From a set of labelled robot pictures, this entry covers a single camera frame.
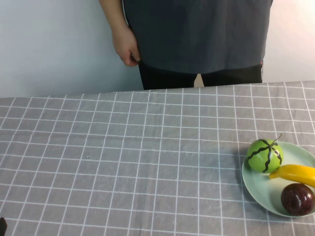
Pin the black trousers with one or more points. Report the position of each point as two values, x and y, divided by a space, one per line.
167 78

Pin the green toy watermelon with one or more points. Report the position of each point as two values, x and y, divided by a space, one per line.
263 157

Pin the person's right hand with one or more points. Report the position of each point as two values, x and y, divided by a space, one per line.
125 46

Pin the person's right forearm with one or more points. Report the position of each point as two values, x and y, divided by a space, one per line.
112 13

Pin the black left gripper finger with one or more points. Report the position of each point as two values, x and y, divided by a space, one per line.
3 227

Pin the grey checked tablecloth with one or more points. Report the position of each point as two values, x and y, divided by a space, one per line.
123 159

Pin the dark purple toy plum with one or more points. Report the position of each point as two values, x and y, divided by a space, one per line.
297 200

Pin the dark grey t-shirt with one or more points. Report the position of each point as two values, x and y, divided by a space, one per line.
197 34

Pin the yellow toy banana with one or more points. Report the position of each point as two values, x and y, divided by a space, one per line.
295 173

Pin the pale green round plate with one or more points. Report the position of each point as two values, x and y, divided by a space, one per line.
265 194

